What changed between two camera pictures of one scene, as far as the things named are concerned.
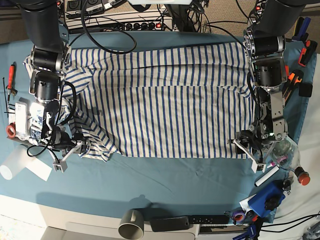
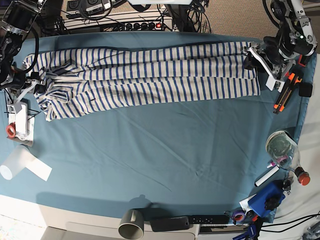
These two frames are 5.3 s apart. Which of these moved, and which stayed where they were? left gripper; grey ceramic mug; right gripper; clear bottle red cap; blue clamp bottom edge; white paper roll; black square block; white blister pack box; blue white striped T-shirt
Moved: blue white striped T-shirt; left gripper; right gripper
Stayed: clear bottle red cap; black square block; grey ceramic mug; blue clamp bottom edge; white paper roll; white blister pack box
